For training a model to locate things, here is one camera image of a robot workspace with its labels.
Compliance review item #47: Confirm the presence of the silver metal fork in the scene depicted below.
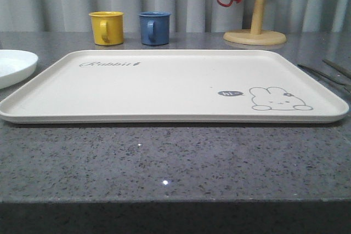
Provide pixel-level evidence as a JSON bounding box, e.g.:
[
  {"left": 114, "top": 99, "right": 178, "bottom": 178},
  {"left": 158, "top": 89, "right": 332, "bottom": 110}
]
[{"left": 297, "top": 64, "right": 350, "bottom": 93}]

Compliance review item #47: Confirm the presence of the blue enamel mug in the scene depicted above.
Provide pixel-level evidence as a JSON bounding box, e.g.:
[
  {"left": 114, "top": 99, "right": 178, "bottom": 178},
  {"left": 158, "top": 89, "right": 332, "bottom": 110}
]
[{"left": 139, "top": 12, "right": 171, "bottom": 45}]

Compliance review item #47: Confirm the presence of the silver metal chopstick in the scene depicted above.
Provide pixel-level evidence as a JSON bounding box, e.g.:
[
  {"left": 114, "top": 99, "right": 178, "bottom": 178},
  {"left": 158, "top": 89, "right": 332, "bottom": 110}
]
[{"left": 322, "top": 59, "right": 351, "bottom": 79}]

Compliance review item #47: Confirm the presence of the cream rabbit serving tray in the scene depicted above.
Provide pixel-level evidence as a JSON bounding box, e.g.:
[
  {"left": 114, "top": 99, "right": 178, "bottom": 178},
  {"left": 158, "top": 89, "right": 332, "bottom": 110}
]
[{"left": 1, "top": 49, "right": 349, "bottom": 124}]

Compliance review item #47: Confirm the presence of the grey pleated curtain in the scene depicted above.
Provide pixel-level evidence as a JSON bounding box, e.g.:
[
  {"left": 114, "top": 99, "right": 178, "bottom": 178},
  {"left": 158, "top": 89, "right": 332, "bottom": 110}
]
[{"left": 1, "top": 0, "right": 350, "bottom": 33}]

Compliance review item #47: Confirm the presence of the wooden mug tree stand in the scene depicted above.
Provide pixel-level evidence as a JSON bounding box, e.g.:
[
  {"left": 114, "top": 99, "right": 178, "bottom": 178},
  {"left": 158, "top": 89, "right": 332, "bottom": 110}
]
[{"left": 223, "top": 0, "right": 287, "bottom": 45}]

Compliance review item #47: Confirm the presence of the yellow enamel mug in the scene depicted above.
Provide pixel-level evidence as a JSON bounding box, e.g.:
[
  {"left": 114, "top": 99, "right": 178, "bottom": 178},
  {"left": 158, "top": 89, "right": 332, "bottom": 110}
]
[{"left": 89, "top": 12, "right": 124, "bottom": 45}]

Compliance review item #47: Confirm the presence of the white round plate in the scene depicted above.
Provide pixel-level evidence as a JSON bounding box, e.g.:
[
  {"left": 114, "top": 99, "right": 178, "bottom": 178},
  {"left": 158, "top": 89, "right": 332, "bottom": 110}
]
[{"left": 1, "top": 49, "right": 38, "bottom": 89}]

